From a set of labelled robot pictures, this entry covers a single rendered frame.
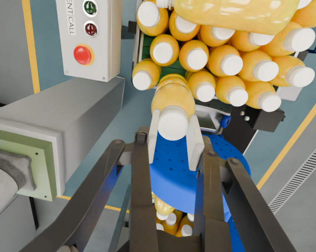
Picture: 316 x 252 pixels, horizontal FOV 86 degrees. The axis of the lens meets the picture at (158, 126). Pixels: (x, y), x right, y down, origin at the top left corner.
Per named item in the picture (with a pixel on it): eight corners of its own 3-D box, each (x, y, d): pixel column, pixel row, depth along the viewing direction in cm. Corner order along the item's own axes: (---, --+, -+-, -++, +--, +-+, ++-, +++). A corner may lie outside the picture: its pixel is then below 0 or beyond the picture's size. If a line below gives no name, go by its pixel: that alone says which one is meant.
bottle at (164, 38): (167, 29, 49) (163, 25, 33) (182, 47, 51) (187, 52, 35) (150, 47, 52) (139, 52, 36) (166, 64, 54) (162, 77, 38)
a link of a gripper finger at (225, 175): (205, 165, 14) (242, 172, 13) (198, 134, 18) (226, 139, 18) (200, 179, 14) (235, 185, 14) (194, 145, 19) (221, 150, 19)
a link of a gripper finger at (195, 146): (196, 145, 15) (205, 146, 15) (190, 113, 21) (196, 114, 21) (188, 170, 16) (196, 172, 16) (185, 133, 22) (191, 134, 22)
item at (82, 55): (76, 62, 36) (73, 63, 35) (75, 44, 35) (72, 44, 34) (92, 65, 36) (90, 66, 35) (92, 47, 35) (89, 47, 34)
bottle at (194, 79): (187, 62, 53) (193, 73, 37) (209, 66, 53) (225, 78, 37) (182, 84, 56) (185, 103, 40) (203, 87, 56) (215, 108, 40)
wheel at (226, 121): (217, 128, 55) (223, 130, 54) (222, 115, 52) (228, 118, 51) (223, 124, 58) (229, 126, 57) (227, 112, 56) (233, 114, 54)
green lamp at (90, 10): (85, 14, 32) (82, 13, 31) (84, 0, 31) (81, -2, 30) (96, 16, 32) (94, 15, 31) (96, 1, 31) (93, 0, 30)
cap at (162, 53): (163, 37, 34) (162, 37, 33) (176, 52, 35) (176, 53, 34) (150, 52, 36) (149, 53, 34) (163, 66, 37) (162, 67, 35)
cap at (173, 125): (193, 123, 22) (195, 130, 21) (170, 139, 24) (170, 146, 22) (175, 101, 21) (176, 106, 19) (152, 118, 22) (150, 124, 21)
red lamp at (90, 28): (86, 34, 34) (83, 34, 33) (85, 22, 33) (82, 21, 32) (97, 36, 34) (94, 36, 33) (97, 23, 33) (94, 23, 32)
